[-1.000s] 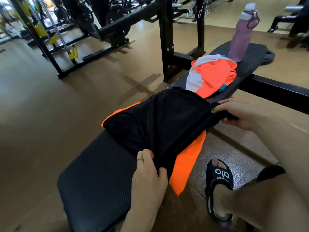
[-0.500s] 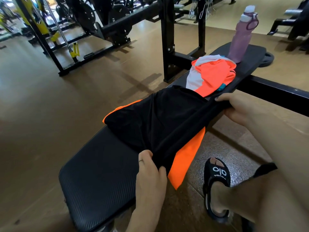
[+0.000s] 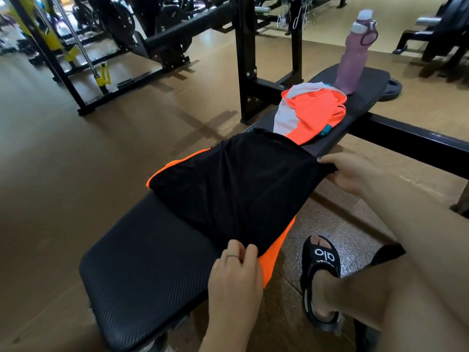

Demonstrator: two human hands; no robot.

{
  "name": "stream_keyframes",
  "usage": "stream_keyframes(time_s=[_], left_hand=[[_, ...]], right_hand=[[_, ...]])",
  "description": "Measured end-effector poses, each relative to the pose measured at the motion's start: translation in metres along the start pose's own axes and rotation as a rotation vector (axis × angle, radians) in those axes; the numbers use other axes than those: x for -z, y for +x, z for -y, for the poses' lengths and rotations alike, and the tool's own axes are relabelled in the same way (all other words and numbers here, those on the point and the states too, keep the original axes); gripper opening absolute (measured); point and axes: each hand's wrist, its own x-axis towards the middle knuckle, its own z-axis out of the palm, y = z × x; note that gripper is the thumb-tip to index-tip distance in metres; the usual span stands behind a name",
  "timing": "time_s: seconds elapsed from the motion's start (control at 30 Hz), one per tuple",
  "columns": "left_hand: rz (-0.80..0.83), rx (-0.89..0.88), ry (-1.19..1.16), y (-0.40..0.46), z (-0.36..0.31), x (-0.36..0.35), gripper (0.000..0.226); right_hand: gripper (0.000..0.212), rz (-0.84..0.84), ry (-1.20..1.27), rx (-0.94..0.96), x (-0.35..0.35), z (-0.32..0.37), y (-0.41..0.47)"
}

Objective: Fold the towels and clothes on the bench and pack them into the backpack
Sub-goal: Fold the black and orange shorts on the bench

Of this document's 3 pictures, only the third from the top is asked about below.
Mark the black power rack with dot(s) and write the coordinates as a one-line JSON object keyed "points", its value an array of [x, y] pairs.
{"points": [[190, 25]]}

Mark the person's right hand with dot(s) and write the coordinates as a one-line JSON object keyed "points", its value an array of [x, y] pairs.
{"points": [[355, 172]]}

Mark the person's left forearm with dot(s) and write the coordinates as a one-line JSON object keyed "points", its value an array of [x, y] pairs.
{"points": [[227, 339]]}

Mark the person's left hand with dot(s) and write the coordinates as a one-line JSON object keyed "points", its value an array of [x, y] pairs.
{"points": [[234, 289]]}

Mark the black steel bench frame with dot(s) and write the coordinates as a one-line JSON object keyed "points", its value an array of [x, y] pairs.
{"points": [[245, 51]]}

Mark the black orange jacket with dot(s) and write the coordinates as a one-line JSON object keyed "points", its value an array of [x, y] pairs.
{"points": [[238, 179]]}

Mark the yellow black gym machine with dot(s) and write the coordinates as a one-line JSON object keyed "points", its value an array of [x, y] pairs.
{"points": [[51, 40]]}

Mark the rack of black weight plates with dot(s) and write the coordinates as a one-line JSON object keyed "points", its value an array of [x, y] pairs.
{"points": [[439, 32]]}

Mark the yellow safety catch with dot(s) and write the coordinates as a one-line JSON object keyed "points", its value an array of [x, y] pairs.
{"points": [[103, 76]]}

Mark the black ribbed bench pad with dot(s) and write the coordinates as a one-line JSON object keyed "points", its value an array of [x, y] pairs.
{"points": [[146, 267]]}

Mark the orange teal white jersey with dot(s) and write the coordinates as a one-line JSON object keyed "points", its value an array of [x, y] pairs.
{"points": [[315, 113]]}

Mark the person's right forearm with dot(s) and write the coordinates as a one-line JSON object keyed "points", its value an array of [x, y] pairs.
{"points": [[425, 234]]}

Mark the pink water bottle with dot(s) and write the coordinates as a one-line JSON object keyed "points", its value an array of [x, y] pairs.
{"points": [[351, 62]]}

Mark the small black weight plate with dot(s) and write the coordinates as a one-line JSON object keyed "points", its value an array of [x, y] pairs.
{"points": [[392, 89]]}

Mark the black right slipper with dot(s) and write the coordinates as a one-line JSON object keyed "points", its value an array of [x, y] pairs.
{"points": [[322, 256]]}

